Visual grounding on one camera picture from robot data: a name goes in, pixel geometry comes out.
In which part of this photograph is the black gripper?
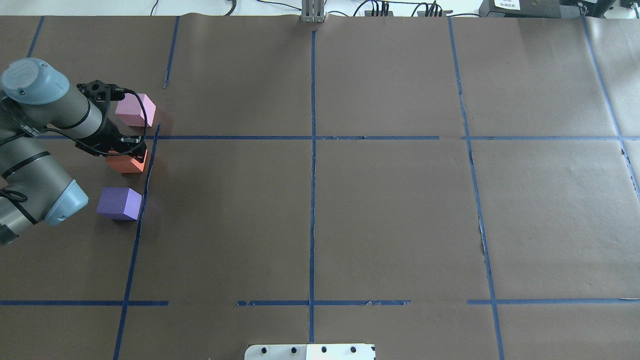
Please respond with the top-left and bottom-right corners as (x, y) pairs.
(75, 80), (147, 160)

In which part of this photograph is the orange foam block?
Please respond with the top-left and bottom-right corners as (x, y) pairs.
(105, 150), (149, 174)

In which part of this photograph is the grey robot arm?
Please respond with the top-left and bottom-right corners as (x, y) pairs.
(0, 57), (147, 246)

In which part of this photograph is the pink foam block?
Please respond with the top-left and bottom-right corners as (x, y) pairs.
(115, 93), (157, 127)

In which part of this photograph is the purple foam block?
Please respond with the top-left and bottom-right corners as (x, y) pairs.
(96, 187), (143, 221)

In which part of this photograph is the brown paper table cover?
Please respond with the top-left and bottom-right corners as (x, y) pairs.
(1, 14), (639, 360)

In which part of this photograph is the black power box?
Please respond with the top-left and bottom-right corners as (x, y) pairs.
(478, 0), (617, 19)

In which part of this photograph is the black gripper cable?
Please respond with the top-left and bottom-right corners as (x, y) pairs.
(0, 88), (149, 203)

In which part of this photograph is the grey metal camera post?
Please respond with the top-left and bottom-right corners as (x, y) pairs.
(301, 0), (327, 24)

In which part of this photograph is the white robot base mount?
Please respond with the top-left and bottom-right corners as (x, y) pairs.
(244, 342), (377, 360)

